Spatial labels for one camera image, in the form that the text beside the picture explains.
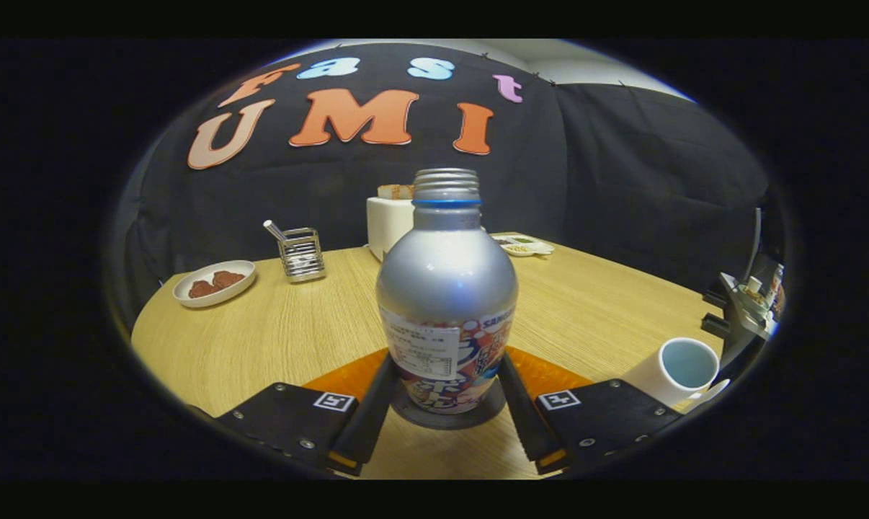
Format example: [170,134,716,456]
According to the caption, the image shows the white oval plate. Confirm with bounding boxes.
[173,260,257,309]

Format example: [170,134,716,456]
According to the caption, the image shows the white toaster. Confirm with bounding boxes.
[366,196,415,262]

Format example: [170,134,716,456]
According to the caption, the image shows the white cup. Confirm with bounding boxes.
[622,337,731,413]

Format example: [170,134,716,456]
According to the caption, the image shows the black backdrop cloth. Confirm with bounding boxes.
[110,43,770,332]

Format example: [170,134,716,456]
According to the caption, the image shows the silver juice bottle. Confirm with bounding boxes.
[375,168,519,415]

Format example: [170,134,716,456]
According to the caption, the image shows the brown round coaster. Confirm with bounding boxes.
[391,378,507,431]

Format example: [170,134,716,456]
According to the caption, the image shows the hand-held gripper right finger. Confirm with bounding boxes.
[502,347,684,476]

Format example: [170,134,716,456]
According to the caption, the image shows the metal wire holder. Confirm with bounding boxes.
[263,220,327,283]

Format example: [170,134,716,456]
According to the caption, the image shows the small white divided tray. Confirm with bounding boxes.
[491,233,555,257]

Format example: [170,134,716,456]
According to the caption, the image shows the wooden table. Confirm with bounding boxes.
[132,241,727,480]

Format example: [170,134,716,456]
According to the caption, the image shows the red food pieces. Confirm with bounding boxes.
[188,271,246,298]

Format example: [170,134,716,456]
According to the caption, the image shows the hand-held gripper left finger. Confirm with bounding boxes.
[215,352,399,476]

